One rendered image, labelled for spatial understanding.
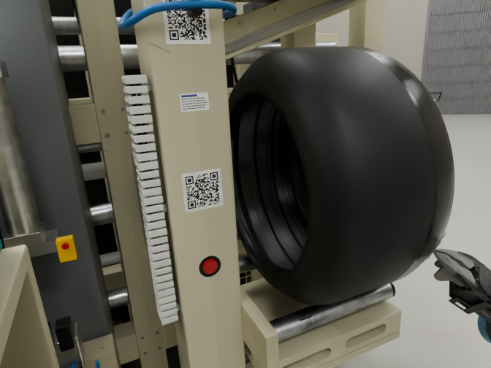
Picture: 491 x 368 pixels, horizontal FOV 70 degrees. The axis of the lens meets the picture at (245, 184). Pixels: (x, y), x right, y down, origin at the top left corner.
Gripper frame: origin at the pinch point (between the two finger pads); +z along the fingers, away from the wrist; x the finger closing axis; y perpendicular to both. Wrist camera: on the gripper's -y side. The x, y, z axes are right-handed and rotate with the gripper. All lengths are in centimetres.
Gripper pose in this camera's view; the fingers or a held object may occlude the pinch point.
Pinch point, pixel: (442, 253)
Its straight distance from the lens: 85.3
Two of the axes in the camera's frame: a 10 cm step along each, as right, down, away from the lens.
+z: -8.3, -5.6, 0.0
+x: 4.1, -6.0, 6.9
